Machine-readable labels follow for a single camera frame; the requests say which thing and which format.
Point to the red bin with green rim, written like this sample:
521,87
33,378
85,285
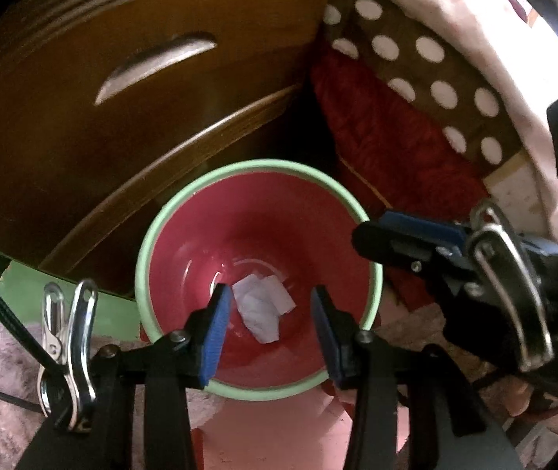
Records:
259,225

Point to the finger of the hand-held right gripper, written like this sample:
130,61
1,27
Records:
406,227

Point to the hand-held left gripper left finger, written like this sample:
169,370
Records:
218,320

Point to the silver metal clip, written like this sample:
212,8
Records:
80,333
509,274

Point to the plain wooden drawer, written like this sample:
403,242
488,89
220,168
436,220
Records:
171,181

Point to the brown wooden nightstand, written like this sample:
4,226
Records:
112,156

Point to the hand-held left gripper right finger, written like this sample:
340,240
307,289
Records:
325,325

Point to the brown polka dot blanket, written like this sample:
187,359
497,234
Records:
406,78

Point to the white paper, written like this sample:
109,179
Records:
262,306

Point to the green floor mat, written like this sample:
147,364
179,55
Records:
39,284

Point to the dark red blanket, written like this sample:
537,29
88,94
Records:
382,142

